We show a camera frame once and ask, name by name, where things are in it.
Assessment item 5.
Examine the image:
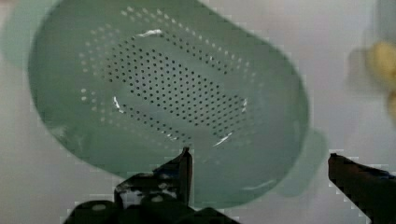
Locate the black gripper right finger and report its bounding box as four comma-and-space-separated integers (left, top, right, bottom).
328, 153, 396, 224

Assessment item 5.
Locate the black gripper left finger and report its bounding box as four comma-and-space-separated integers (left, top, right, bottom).
114, 147, 192, 209

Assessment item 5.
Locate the green plastic strainer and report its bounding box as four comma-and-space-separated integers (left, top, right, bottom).
1, 0, 324, 208

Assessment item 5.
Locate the yellow toy food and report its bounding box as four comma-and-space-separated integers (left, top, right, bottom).
367, 41, 396, 120

